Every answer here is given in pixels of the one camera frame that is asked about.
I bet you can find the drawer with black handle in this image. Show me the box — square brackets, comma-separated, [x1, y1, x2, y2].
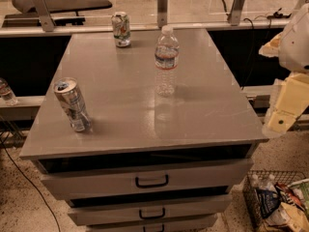
[86, 214, 217, 232]
[42, 159, 253, 200]
[68, 194, 232, 225]

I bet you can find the left metal bracket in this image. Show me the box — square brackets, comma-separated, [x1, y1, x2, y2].
[32, 0, 55, 32]

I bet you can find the middle metal bracket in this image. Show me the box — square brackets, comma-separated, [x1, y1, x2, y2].
[157, 0, 168, 28]

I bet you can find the right metal bracket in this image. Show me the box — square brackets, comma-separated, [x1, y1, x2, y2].
[228, 0, 245, 26]

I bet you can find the metal bracket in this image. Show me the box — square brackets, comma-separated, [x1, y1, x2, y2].
[228, 0, 245, 26]
[157, 0, 168, 28]
[32, 0, 55, 32]

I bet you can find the white green soda can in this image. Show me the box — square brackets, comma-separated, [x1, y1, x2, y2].
[111, 12, 130, 47]

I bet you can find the middle drawer with black handle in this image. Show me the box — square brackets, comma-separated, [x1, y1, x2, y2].
[68, 194, 232, 225]

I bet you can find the grey drawer cabinet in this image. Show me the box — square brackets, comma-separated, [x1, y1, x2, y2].
[21, 29, 264, 229]

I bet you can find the bottom drawer with black handle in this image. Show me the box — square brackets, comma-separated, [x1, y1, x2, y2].
[86, 214, 217, 232]

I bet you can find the silver energy drink can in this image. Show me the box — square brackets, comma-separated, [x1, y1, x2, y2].
[53, 77, 91, 132]

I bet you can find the top drawer with black handle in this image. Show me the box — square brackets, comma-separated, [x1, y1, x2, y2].
[42, 159, 253, 200]

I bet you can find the green white snack bag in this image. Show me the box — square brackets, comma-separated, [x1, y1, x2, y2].
[289, 179, 309, 218]

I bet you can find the blue snack bag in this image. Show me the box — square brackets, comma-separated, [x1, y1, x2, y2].
[256, 189, 281, 218]

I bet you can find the wire basket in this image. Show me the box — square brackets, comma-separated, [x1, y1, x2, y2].
[242, 170, 306, 232]

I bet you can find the water bottle in basket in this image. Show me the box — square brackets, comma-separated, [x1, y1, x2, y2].
[250, 174, 277, 197]

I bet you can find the black background cable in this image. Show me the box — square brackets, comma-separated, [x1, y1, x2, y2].
[218, 0, 293, 89]

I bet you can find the tan paper bag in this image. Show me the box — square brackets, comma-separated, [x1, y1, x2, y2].
[266, 203, 309, 232]

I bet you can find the bottle on left rail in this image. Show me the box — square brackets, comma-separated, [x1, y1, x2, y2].
[0, 77, 18, 105]

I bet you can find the red snack bag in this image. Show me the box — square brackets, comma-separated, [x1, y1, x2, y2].
[275, 183, 304, 211]

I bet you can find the black floor cable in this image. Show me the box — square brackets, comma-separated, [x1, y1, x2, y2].
[0, 116, 62, 232]

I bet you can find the clear plastic water bottle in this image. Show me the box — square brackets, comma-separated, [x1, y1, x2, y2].
[154, 25, 180, 97]

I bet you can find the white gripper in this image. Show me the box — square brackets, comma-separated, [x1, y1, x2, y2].
[259, 4, 309, 138]

